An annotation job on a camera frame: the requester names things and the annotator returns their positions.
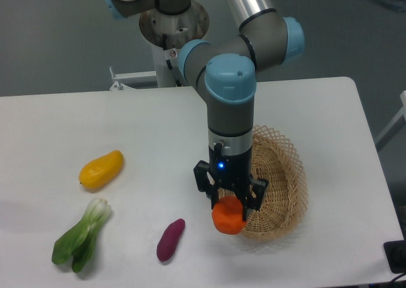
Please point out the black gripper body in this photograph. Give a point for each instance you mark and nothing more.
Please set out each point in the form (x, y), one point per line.
(231, 172)

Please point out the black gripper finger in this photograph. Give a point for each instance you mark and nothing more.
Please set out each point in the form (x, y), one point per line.
(208, 180)
(251, 193)

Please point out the orange fruit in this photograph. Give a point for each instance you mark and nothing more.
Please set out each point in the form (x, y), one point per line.
(227, 215)

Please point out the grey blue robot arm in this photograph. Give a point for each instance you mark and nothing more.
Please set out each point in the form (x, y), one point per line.
(223, 75)

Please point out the woven wicker basket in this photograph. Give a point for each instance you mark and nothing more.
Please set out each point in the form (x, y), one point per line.
(275, 158)

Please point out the purple sweet potato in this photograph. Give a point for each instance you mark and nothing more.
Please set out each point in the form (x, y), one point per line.
(169, 241)

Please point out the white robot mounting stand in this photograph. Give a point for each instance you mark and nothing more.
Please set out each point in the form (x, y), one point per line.
(158, 69)

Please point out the yellow mango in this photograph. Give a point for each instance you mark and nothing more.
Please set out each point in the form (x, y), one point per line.
(101, 171)

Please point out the green bok choy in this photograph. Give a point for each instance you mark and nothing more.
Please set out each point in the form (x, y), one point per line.
(79, 242)

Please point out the black device at table edge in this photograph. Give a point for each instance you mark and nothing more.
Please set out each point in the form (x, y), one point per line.
(395, 255)

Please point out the white frame at right edge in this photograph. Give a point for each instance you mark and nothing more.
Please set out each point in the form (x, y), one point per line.
(396, 123)

